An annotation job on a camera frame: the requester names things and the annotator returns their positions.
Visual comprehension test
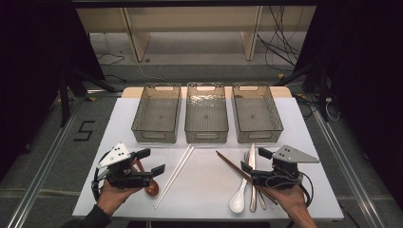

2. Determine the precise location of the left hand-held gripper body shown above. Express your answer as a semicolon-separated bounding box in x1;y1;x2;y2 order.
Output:
96;142;154;190

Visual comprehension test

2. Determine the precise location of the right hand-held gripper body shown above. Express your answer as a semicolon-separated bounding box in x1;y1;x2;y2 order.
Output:
251;144;320;190

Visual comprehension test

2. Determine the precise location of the metal table knife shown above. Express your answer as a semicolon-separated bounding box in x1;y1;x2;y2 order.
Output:
248;142;258;213

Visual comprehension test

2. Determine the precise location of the brown wooden chopstick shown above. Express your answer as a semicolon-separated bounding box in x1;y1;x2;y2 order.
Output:
217;150;279;204
216;150;278;206

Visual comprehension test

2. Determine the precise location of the white chopstick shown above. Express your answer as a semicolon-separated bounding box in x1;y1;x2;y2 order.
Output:
153;143;193;209
155;145;195;210

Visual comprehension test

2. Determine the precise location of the red-brown wooden spoon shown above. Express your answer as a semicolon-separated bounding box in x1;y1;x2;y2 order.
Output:
134;158;161;198

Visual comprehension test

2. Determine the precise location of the white ceramic spoon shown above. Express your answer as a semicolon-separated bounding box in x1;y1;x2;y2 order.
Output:
228;177;249;214

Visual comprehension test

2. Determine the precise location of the metal fork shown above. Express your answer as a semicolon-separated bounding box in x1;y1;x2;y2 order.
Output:
242;151;268;211

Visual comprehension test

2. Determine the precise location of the clear grey plastic bin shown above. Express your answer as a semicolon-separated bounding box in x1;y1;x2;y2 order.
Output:
184;82;230;144
231;83;284;144
131;83;182;144

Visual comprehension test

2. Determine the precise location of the person's left hand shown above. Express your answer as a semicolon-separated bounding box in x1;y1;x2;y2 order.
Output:
96;180;143;217

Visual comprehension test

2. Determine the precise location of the person's right hand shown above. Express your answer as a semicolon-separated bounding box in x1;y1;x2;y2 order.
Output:
261;184;310;220

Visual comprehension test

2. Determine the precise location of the white table board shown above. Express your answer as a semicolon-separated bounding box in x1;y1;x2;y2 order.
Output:
72;96;345;221

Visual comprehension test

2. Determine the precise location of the wooden table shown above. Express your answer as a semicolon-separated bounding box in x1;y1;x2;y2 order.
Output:
122;85;293;99

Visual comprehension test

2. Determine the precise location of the black metal stand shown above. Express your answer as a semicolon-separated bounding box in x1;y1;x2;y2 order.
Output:
275;60;331;123
58;65;118;127

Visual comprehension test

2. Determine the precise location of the light wooden shelf unit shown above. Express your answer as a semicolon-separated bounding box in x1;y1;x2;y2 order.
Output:
75;5;317;63

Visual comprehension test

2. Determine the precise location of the black curtain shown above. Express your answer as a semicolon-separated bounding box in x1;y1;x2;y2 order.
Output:
294;0;403;207
0;0;106;181

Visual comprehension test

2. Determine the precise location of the left hand-held gripper cable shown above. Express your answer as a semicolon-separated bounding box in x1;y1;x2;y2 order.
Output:
90;151;111;202

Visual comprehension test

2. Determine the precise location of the hand-held gripper cable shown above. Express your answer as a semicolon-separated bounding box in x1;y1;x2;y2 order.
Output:
265;171;315;207
90;151;111;202

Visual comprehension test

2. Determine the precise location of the right hand-held gripper cable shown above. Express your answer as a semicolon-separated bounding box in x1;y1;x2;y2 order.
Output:
265;171;315;207

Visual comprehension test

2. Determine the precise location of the thin white looped cable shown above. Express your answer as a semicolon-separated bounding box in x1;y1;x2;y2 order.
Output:
324;97;341;123

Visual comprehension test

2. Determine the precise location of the long aluminium rail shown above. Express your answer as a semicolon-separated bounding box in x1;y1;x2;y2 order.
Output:
6;103;82;228
312;108;386;228

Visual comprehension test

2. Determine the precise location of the short aluminium rail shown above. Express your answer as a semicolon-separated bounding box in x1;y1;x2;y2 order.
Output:
85;89;124;98

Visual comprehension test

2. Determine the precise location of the black floor cable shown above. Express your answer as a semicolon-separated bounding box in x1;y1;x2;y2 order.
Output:
104;74;127;84
96;52;126;67

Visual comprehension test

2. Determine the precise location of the white floor cable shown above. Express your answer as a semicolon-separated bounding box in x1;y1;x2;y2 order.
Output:
119;50;165;82

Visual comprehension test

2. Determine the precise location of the bundle of black cables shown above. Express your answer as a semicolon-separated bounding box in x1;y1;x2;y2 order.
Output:
256;5;306;73

